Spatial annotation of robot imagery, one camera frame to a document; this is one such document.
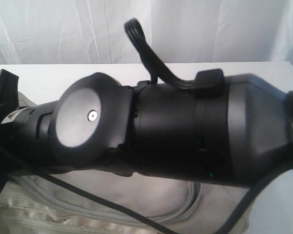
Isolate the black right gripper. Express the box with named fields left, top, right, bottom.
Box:
left=0, top=69, right=19, bottom=145

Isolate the cream duffel bag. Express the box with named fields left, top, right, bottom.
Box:
left=0, top=90, right=250, bottom=234

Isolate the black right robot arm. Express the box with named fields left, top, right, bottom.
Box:
left=0, top=69, right=293, bottom=187

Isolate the white backdrop curtain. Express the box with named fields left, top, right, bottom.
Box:
left=0, top=0, right=293, bottom=65

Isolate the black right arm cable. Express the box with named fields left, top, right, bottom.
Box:
left=124, top=18, right=223, bottom=91

